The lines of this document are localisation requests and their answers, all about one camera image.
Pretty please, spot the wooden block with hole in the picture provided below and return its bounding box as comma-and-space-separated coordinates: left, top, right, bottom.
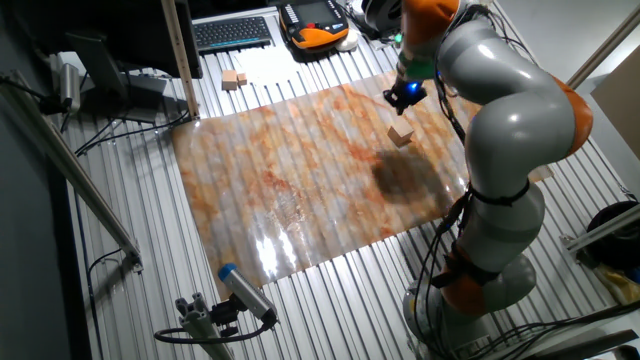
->
387, 119, 416, 149

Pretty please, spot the silver camera with blue cap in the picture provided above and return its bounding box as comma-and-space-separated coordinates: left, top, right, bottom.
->
217, 262, 279, 326

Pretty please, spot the aluminium profile with bracket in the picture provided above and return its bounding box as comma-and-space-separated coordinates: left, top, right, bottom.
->
559, 203, 640, 254

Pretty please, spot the dark monitor stand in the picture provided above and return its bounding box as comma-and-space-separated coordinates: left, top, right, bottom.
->
64, 30, 169, 125

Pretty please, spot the short aluminium profile mount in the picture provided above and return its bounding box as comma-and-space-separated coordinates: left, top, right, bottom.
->
174, 292, 236, 360

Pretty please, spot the thin black floor cable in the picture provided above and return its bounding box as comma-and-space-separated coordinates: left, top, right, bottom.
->
85, 247, 124, 360

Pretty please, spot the long diagonal aluminium bar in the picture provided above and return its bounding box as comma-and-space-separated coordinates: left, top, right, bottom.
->
0, 69, 145, 274

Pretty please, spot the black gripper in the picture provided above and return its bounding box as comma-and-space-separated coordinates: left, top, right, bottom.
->
383, 82, 429, 117

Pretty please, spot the black monitor cable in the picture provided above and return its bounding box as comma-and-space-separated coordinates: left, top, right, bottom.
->
73, 108, 192, 157

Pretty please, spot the silver cylindrical camera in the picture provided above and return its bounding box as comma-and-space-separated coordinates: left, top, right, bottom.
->
58, 62, 82, 114

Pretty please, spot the yellow plastic bag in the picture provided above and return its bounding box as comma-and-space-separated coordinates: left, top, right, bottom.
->
594, 263, 640, 306

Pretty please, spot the black bag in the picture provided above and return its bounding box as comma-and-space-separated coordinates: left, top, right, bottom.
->
585, 199, 640, 271

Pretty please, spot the white paper towel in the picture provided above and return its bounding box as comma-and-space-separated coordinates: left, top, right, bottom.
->
232, 47, 314, 86

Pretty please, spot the orange marble pattern mat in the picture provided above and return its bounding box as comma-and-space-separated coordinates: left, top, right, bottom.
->
170, 69, 555, 301

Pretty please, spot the black computer monitor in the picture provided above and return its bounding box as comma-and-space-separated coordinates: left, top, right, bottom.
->
9, 0, 204, 80

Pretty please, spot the brown cardboard sheet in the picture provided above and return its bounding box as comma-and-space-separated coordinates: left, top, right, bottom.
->
590, 44, 640, 161

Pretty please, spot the orange and black teach pendant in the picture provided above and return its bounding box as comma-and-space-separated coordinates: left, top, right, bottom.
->
277, 0, 351, 51

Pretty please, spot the thin diagonal aluminium strut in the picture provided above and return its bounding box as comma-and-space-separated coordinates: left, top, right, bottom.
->
562, 4, 640, 94

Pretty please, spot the black camera cable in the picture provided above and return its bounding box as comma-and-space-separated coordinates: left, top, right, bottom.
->
153, 319, 276, 345

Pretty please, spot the upright aluminium frame post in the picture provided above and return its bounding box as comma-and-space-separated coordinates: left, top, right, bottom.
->
159, 0, 201, 121

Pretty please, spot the black computer keyboard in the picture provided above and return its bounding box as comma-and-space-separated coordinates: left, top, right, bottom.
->
192, 15, 274, 55

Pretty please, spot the black camera bracket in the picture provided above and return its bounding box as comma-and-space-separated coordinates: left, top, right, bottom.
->
209, 294, 247, 338

